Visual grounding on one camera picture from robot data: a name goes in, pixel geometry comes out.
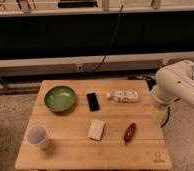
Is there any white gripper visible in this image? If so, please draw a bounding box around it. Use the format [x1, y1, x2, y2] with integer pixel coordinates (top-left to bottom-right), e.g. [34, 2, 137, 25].
[153, 106, 167, 125]

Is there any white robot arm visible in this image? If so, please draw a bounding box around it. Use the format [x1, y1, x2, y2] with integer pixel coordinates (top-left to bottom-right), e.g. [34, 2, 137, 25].
[150, 60, 194, 127]

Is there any white sponge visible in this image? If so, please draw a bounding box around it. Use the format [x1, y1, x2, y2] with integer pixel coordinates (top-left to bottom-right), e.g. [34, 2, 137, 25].
[88, 119, 105, 141]

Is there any clear plastic bottle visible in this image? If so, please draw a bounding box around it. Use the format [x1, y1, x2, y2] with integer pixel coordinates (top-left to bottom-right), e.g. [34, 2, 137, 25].
[106, 90, 139, 103]

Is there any wooden table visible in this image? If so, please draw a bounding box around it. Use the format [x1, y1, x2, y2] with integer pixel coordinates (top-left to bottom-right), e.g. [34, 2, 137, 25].
[15, 80, 172, 170]

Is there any black smartphone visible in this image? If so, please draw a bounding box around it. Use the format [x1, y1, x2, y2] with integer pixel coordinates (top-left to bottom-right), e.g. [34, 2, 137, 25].
[86, 93, 100, 111]

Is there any green bowl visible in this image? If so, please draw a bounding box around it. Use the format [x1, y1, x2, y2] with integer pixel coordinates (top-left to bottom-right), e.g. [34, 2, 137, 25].
[44, 86, 76, 112]

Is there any white paper cup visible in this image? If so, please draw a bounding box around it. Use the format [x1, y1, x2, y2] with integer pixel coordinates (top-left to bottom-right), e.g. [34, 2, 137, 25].
[25, 124, 49, 149]

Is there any white wall socket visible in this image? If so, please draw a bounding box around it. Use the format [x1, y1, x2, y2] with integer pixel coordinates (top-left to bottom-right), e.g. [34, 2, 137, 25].
[77, 64, 83, 72]

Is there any black hanging cable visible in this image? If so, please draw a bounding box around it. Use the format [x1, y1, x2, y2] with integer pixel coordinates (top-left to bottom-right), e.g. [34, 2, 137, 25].
[92, 3, 125, 72]

